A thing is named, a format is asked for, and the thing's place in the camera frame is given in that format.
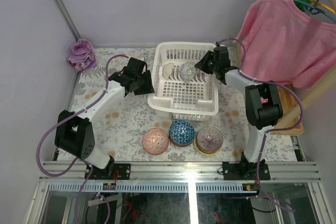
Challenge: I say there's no white plastic dish rack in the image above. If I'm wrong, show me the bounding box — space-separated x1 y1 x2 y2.
148 42 218 121

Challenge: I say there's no blue triangle pattern bowl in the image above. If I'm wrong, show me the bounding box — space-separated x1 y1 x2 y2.
169 120 196 146

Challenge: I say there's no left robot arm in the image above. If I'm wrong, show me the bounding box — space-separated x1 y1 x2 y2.
55 57 154 179

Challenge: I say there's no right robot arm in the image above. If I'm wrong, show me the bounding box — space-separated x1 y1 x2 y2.
195 46 283 179

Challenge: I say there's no purple folded cloth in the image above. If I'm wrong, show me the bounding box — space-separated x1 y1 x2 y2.
67 38 98 72

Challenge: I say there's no red eye pattern bowl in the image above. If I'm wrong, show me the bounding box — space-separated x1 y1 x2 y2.
142 128 170 155

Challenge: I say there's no pink t-shirt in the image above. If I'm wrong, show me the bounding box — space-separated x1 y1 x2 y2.
236 0 335 88

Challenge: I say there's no purple striped bowl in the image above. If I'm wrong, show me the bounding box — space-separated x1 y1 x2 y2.
196 126 224 152

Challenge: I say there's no yellow rimmed bottom bowl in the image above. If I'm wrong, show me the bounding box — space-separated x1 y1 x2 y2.
194 142 221 156

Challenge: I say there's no green clothes hanger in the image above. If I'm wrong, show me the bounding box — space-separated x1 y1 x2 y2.
293 0 335 15

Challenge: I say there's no aluminium mounting rail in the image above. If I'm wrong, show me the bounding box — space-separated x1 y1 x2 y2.
39 161 322 183

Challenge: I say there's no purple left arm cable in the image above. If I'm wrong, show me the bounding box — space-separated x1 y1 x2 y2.
36 54 131 177

